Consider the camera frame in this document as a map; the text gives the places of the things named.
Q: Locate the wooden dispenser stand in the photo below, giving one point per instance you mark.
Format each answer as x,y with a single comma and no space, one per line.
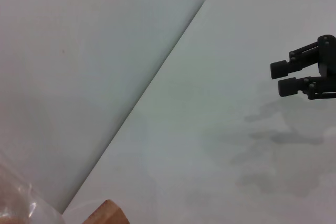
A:
107,213

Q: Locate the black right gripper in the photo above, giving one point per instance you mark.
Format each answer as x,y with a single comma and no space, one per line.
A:
328,58

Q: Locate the glass water dispenser jar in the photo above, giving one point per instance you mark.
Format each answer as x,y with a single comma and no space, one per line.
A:
23,203

